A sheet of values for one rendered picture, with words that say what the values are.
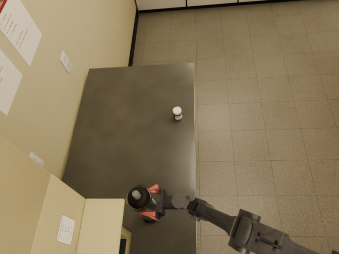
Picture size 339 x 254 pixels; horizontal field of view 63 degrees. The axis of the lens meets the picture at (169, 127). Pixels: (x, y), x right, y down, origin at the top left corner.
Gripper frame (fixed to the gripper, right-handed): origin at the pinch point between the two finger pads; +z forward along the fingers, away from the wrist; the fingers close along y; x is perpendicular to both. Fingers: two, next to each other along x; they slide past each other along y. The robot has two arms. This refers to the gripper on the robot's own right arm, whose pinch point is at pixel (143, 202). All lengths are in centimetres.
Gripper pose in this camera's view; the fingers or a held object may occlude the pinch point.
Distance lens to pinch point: 122.6
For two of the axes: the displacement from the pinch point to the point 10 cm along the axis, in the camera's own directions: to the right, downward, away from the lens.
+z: -9.8, 0.7, 2.0
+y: -0.6, 8.4, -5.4
